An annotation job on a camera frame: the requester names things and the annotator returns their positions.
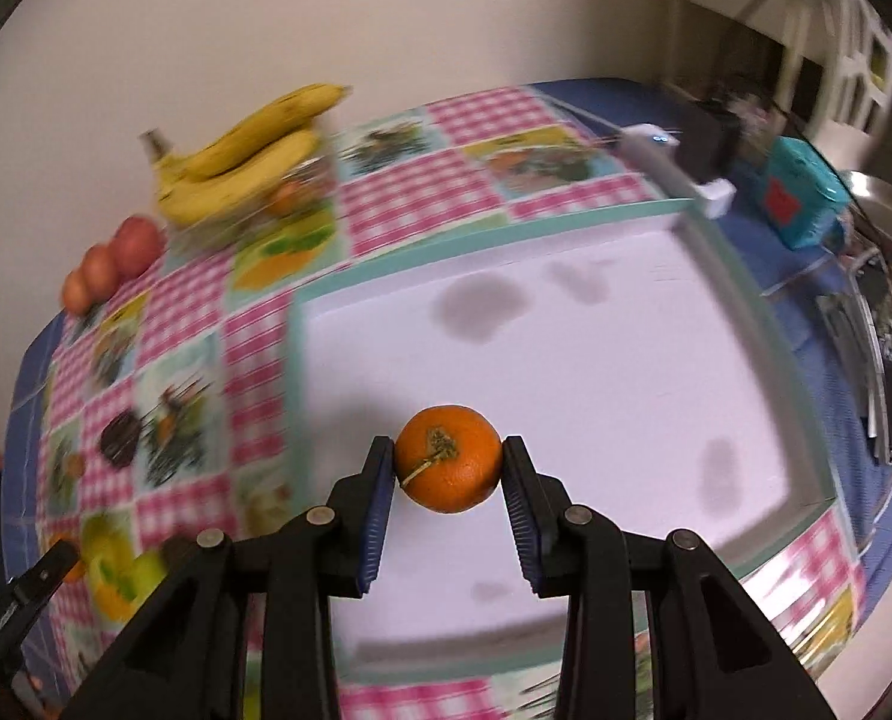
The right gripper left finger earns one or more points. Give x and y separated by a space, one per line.
182 655

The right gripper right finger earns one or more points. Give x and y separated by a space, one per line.
714 654

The orange mandarin with stem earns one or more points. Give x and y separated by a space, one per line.
448 458

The dark date near apples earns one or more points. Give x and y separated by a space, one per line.
118 441

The pink checkered fruit tablecloth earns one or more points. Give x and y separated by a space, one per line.
196 346

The white tray teal rim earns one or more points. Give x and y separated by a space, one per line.
628 347

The small orange-red apple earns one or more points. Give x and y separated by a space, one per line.
75 295

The middle red apple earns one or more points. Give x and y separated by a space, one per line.
100 272

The red apple nearest bananas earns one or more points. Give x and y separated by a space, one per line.
136 245

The clear plastic fruit container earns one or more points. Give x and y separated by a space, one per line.
302 192

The teal box red label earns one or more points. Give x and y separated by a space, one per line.
800 196

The lower yellow banana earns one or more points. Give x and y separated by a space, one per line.
184 201

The yellow banana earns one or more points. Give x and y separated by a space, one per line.
249 136
184 201

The metal bowl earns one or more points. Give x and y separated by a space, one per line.
874 196

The white power strip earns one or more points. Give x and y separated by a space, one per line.
652 150

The black power adapter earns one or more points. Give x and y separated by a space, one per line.
709 137

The upper yellow banana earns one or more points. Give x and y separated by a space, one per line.
249 136

